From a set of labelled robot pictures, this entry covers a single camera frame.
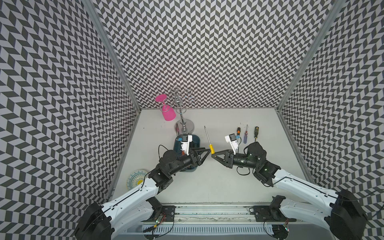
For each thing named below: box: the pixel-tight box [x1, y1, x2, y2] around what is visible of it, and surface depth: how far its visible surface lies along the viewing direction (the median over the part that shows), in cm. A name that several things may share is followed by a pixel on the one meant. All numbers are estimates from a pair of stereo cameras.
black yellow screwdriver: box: [254, 126, 259, 142], surface depth 104 cm
